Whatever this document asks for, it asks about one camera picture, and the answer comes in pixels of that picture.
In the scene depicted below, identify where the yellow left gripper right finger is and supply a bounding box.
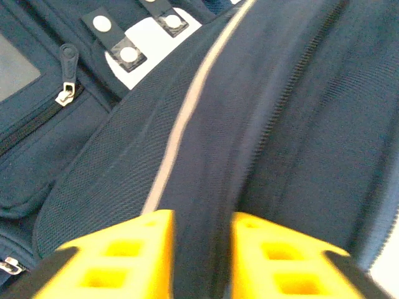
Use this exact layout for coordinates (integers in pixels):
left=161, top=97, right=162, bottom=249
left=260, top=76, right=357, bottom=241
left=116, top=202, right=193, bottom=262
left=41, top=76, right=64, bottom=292
left=229, top=211, right=394, bottom=299

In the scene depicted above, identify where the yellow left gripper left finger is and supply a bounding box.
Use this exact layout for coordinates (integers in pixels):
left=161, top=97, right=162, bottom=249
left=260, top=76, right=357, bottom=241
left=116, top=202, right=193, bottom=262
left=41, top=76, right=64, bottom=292
left=0, top=209, right=175, bottom=299

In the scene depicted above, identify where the navy blue backpack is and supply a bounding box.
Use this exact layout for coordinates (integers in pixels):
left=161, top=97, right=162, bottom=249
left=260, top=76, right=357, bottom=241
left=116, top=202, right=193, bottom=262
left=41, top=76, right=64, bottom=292
left=0, top=0, right=399, bottom=299

